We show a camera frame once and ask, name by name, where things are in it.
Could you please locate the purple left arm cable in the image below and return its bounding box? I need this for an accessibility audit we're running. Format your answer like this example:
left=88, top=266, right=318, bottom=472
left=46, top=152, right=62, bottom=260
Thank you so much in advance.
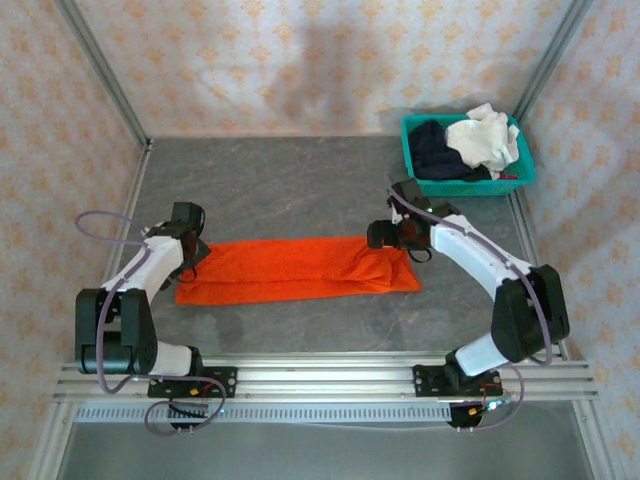
left=74, top=209, right=229, bottom=437

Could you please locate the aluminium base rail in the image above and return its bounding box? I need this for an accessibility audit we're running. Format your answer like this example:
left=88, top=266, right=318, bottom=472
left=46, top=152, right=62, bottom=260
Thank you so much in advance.
left=52, top=349, right=601, bottom=404

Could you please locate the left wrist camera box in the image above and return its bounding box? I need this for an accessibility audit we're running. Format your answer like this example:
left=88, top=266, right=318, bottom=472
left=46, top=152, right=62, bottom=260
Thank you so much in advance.
left=171, top=201, right=206, bottom=236

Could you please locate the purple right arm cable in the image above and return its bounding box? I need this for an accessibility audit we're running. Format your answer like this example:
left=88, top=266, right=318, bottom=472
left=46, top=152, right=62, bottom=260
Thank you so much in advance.
left=387, top=174, right=555, bottom=434

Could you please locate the black base bracket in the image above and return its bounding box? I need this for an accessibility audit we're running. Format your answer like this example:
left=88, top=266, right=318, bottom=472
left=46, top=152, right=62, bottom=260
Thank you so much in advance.
left=446, top=402, right=494, bottom=432
left=167, top=403, right=209, bottom=432

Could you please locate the aluminium frame post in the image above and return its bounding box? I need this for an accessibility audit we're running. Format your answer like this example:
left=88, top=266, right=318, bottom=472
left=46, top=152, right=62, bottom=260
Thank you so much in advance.
left=512, top=0, right=596, bottom=121
left=52, top=0, right=152, bottom=151

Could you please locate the teal plastic basket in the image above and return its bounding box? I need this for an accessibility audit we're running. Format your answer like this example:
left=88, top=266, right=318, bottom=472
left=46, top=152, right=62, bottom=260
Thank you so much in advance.
left=401, top=113, right=537, bottom=198

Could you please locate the orange t-shirt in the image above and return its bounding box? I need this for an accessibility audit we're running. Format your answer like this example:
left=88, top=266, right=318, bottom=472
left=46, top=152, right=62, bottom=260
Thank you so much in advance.
left=173, top=234, right=424, bottom=306

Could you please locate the grey slotted cable duct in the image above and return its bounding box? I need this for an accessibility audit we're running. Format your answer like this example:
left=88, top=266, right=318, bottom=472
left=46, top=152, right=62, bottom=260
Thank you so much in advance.
left=74, top=402, right=454, bottom=424

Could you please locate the dark navy t-shirt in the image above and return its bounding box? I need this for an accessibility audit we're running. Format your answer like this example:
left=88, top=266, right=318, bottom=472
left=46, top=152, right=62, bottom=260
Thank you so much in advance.
left=408, top=119, right=494, bottom=182

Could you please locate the white t-shirt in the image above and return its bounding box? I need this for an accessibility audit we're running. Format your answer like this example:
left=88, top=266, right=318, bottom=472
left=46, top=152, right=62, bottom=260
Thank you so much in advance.
left=444, top=102, right=521, bottom=174

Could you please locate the aluminium table side rail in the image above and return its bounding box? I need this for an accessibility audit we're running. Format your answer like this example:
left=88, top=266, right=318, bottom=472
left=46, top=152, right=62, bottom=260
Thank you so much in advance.
left=79, top=142, right=154, bottom=361
left=507, top=192, right=571, bottom=361

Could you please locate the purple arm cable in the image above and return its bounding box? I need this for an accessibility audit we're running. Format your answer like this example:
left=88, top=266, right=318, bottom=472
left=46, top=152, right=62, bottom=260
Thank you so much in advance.
left=74, top=209, right=229, bottom=437
left=387, top=174, right=555, bottom=434

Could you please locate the aluminium frame leg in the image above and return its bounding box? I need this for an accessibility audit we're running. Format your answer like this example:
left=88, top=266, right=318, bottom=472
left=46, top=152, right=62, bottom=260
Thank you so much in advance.
left=27, top=399, right=76, bottom=480
left=572, top=399, right=629, bottom=480

